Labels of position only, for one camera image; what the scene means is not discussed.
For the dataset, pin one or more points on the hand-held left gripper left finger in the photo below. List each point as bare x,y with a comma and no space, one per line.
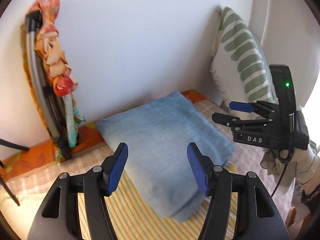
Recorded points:
118,170

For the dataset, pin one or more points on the yellow striped mat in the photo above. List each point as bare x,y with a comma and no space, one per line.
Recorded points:
140,212

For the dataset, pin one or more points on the green patterned white pillow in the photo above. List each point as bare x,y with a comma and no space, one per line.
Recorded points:
240,55

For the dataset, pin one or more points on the blue denim pants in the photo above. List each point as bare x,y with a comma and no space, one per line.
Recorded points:
160,135

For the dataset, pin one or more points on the black tripod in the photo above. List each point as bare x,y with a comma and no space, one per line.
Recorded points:
15,146

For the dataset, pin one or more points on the person's right forearm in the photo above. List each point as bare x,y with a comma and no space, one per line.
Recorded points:
314,180

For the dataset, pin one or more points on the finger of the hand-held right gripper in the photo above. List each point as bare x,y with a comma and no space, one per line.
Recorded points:
241,106
222,118

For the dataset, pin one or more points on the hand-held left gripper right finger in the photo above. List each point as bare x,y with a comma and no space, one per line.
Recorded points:
198,170

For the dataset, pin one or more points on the person's right hand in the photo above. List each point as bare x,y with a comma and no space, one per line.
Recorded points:
271,162

